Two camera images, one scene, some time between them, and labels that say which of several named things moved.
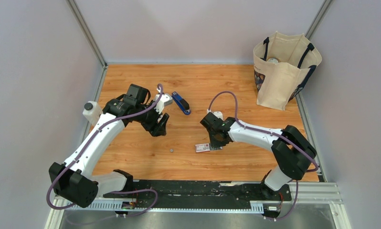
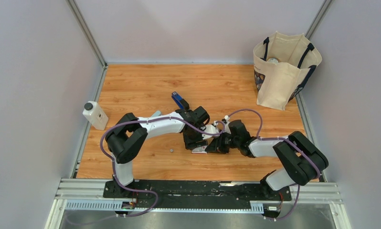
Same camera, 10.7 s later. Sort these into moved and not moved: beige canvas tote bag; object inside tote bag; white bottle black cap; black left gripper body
Moved: black left gripper body
Not moved: object inside tote bag; beige canvas tote bag; white bottle black cap
